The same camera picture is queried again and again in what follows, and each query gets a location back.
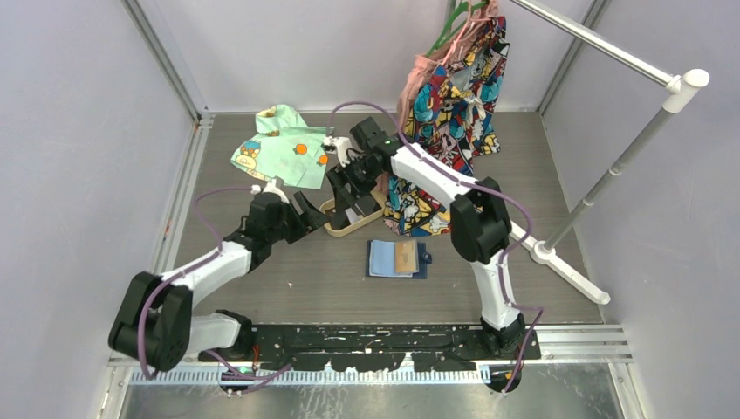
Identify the beige oval tray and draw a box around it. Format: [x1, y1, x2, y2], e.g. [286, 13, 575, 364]
[324, 191, 385, 237]

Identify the white credit card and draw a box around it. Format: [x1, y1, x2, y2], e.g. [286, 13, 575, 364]
[345, 208, 361, 225]

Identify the green cartoon child shirt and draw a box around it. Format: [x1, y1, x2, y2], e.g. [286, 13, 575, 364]
[230, 104, 329, 189]

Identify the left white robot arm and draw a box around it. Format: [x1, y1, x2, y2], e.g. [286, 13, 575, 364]
[107, 191, 329, 377]

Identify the white clothes rack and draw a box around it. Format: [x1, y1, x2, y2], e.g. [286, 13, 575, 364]
[516, 1, 693, 306]

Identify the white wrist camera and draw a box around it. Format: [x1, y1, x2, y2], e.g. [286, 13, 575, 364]
[322, 136, 352, 167]
[250, 177, 290, 203]

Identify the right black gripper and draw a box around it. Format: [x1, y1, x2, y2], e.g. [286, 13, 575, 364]
[327, 155, 385, 214]

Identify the tan credit card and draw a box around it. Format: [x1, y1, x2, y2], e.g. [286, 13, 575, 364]
[394, 240, 419, 275]

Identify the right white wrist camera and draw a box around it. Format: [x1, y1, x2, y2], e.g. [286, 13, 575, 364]
[322, 136, 352, 167]

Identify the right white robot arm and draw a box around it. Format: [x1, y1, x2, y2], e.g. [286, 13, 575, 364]
[322, 118, 533, 359]

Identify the green clothes hanger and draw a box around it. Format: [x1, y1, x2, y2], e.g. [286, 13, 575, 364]
[426, 1, 488, 56]

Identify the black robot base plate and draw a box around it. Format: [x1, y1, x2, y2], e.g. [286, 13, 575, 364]
[215, 324, 541, 373]

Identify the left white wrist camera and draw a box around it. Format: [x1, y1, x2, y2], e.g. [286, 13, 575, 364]
[250, 177, 290, 203]

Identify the navy blue card holder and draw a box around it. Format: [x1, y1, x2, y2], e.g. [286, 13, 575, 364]
[366, 239, 433, 279]

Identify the pink hanging garment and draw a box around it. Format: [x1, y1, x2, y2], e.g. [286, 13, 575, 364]
[375, 0, 498, 198]

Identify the colourful comic print garment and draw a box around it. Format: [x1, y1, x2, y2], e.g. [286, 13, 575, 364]
[382, 16, 512, 238]

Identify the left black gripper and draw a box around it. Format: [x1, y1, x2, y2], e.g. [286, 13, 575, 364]
[267, 191, 328, 244]

